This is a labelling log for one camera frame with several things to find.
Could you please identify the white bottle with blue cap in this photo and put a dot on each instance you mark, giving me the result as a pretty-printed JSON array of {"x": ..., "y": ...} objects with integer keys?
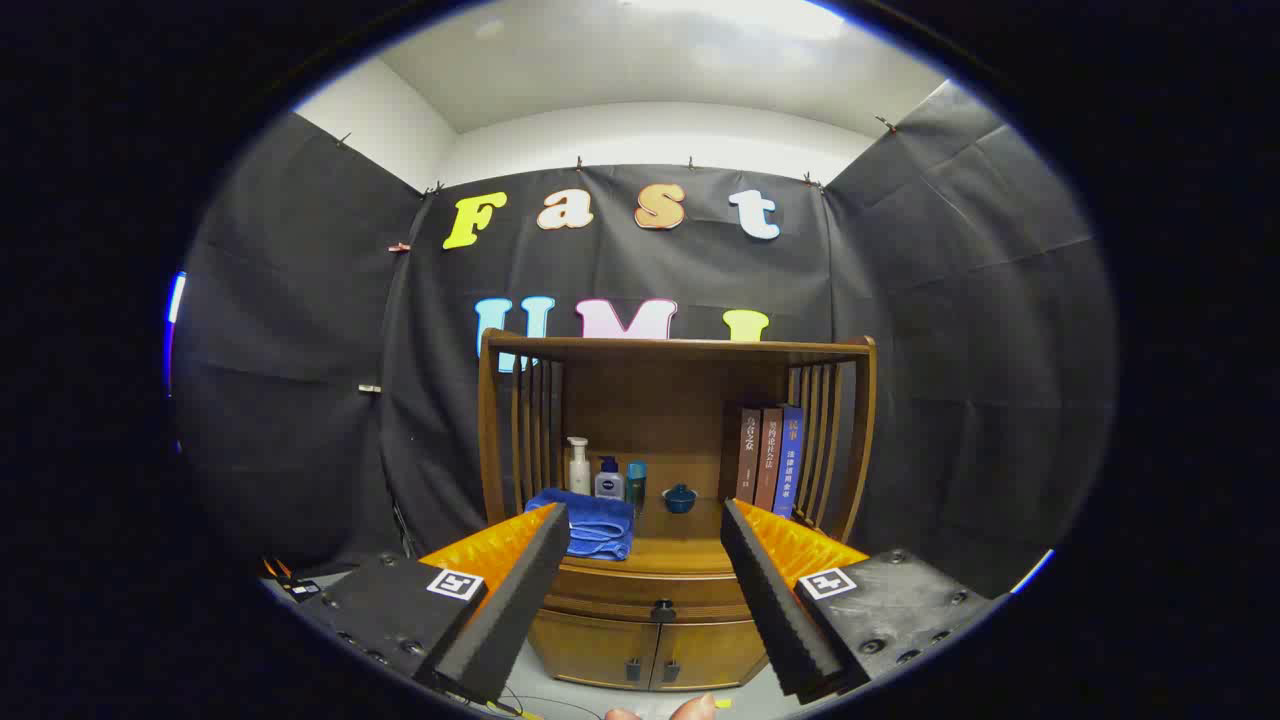
[{"x": 609, "y": 485}]

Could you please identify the brown wooden cabinet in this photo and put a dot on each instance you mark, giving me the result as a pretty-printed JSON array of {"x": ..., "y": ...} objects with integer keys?
[{"x": 650, "y": 400}]

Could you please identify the white pump bottle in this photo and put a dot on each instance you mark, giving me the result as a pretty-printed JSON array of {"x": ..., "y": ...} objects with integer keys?
[{"x": 579, "y": 475}]

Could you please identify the wooden countertop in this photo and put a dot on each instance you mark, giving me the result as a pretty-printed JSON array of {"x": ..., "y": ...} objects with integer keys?
[{"x": 680, "y": 545}]

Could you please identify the brown wooden drawer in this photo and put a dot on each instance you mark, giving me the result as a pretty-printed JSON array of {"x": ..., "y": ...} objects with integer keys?
[{"x": 620, "y": 590}]

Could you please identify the teal cylindrical bottle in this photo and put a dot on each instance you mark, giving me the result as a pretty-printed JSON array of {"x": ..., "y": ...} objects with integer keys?
[{"x": 636, "y": 480}]

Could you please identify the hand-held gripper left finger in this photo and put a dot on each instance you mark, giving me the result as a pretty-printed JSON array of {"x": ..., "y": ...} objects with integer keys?
[{"x": 520, "y": 600}]

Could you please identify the black backdrop cloth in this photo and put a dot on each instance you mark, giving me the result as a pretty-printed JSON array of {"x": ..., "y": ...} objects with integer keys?
[{"x": 300, "y": 350}]

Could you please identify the reddish brown book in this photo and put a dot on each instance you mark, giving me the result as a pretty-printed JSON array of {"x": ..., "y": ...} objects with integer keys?
[{"x": 768, "y": 460}]

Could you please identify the blue folded towel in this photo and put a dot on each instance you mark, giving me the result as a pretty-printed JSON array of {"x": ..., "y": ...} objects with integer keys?
[{"x": 600, "y": 520}]

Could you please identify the wooden cabinet door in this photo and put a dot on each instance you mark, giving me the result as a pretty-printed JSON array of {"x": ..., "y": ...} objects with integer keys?
[
  {"x": 590, "y": 650},
  {"x": 710, "y": 655}
]

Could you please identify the dark brown book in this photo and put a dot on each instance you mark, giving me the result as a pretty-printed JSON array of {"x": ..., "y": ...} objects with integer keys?
[{"x": 748, "y": 455}]

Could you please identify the blue lidded teacup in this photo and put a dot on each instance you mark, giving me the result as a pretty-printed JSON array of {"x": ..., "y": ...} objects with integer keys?
[{"x": 680, "y": 500}]

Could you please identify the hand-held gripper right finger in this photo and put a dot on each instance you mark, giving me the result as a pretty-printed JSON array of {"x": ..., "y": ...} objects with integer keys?
[{"x": 775, "y": 600}]

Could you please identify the blue book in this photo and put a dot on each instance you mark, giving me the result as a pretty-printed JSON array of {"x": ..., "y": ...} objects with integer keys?
[{"x": 788, "y": 460}]

